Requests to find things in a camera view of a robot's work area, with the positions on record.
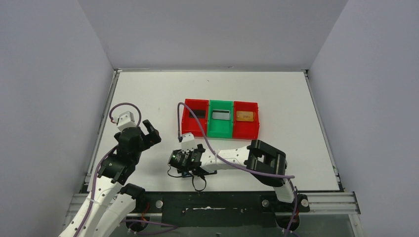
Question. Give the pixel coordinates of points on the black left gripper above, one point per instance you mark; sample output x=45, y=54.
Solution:
x=146, y=133

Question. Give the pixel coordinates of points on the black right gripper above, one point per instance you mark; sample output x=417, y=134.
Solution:
x=199, y=146

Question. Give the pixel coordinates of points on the black leather card holder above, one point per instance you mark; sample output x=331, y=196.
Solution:
x=198, y=172

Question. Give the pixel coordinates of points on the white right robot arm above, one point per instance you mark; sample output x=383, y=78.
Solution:
x=263, y=161

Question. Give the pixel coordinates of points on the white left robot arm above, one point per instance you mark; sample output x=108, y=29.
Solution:
x=111, y=198

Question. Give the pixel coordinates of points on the black card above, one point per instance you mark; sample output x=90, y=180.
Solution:
x=200, y=114

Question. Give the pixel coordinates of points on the silver magnetic stripe card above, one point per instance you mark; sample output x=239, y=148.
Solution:
x=221, y=114

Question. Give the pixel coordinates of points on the gold VIP card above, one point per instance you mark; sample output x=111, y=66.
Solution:
x=245, y=116

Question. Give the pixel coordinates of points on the red plastic bin left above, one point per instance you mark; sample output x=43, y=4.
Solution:
x=190, y=124

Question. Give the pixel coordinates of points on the red plastic bin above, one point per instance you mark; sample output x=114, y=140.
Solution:
x=245, y=130
x=190, y=124

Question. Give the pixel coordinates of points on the green plastic bin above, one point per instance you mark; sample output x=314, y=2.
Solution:
x=220, y=128

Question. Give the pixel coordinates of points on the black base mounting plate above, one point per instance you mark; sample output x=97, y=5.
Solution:
x=221, y=209

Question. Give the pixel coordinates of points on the red plastic bin right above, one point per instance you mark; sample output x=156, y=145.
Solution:
x=245, y=130

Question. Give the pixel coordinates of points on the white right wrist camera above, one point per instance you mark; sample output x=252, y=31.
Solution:
x=188, y=143

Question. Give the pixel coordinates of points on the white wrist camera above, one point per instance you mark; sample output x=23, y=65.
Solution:
x=126, y=120
x=188, y=143

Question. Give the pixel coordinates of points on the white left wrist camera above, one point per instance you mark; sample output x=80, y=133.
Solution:
x=126, y=120

